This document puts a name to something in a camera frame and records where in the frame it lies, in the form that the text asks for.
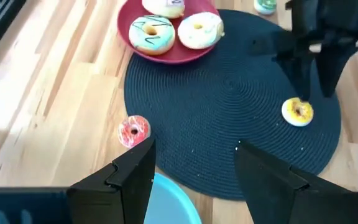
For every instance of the yellow iced donut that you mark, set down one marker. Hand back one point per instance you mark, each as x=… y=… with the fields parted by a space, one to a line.
x=291 y=119

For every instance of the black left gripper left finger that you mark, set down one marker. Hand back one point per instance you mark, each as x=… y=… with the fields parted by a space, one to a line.
x=129 y=186

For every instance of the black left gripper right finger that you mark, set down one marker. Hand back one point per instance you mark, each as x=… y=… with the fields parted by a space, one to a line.
x=266 y=186

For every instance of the red plate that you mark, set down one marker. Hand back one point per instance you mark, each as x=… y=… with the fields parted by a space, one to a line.
x=179 y=55

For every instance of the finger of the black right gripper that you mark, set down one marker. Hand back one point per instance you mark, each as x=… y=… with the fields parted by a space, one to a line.
x=331 y=68
x=300 y=68

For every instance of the white donut with yellow specks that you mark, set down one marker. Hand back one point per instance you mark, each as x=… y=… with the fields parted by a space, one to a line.
x=210 y=34

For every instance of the pale donut with purple marks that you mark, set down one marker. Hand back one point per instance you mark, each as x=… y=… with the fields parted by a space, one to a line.
x=160 y=9

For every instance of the dark blue round placemat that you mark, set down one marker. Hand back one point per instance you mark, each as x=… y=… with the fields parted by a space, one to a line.
x=213 y=109

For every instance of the pink iced donut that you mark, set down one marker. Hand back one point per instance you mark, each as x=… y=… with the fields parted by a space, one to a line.
x=126 y=137

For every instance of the green iced donut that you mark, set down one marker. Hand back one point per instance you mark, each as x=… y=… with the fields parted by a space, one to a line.
x=264 y=6

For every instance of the light blue bowl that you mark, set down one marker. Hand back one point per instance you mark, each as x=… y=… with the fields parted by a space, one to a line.
x=169 y=205

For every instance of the mint donut with dark drizzle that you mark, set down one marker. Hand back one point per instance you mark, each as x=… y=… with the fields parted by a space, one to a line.
x=163 y=37

